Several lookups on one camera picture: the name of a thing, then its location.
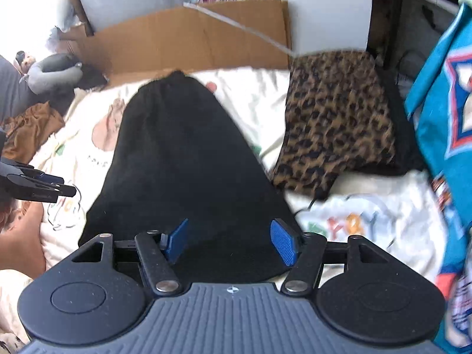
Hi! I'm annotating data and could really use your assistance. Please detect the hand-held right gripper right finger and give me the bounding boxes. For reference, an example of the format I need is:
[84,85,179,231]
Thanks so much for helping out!
[270,219,388,296]

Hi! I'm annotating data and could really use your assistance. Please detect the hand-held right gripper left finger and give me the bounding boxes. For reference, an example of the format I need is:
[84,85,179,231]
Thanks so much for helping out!
[72,218,189,296]

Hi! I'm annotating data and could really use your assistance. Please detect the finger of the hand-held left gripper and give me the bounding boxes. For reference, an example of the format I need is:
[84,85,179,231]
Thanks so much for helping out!
[6,174,77,203]
[0,157,65,186]

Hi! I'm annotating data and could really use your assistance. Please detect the black bear-print shorts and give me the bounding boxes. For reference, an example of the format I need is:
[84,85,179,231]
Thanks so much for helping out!
[78,69,301,284]

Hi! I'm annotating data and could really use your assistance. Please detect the brown garment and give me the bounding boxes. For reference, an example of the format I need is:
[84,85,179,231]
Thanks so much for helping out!
[2,101,66,165]

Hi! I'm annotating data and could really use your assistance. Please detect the cream bear-print bed sheet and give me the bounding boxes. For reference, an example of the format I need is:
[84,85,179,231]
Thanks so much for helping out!
[0,66,448,343]

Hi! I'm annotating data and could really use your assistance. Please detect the grey plush toy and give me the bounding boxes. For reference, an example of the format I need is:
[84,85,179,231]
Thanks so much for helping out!
[27,52,83,94]

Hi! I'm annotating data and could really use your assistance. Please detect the black cloth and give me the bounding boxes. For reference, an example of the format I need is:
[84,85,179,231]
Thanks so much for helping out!
[72,63,109,91]

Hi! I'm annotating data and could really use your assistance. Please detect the small brown teddy bear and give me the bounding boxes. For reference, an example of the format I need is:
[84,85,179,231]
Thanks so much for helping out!
[14,51,35,76]

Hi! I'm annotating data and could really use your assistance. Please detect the leopard print garment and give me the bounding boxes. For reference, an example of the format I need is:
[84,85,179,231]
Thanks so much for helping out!
[273,50,397,201]

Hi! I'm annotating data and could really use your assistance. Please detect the flattened cardboard sheet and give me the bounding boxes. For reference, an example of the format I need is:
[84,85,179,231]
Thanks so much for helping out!
[55,0,292,82]

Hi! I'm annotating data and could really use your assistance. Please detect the teal printed jersey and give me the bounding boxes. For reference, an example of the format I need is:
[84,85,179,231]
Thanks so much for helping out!
[404,0,472,351]

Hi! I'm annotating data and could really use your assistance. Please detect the white cable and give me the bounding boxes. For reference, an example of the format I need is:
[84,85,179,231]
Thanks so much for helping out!
[183,2,296,58]

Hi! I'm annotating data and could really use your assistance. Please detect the dark furniture frame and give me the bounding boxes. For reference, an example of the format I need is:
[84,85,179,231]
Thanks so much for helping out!
[372,0,461,71]

